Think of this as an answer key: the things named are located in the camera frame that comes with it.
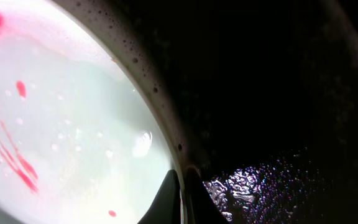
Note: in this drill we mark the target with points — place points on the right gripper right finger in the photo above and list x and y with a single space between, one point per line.
203 208

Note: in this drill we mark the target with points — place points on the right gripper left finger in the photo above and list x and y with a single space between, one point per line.
166 207

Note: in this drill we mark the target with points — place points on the mint green plate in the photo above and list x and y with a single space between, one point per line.
88 131

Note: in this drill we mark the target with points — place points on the round black tray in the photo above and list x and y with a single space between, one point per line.
269 92

